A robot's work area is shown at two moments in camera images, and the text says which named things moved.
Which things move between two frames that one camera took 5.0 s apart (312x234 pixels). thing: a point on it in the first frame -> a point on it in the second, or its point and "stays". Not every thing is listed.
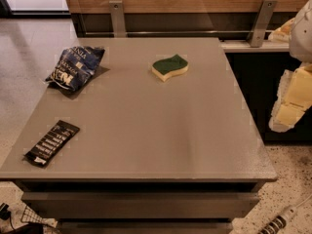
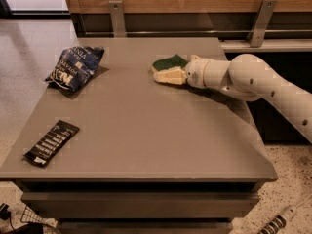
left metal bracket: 117,15 stays
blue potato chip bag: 76,65 stays
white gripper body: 302,33 -> 194,71
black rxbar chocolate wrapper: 50,144 stays
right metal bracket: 258,28 stays
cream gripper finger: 283,33 -> 194,58
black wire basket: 29,216 stays
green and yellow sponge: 175,65 stays
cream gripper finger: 293,98 -> 175,75
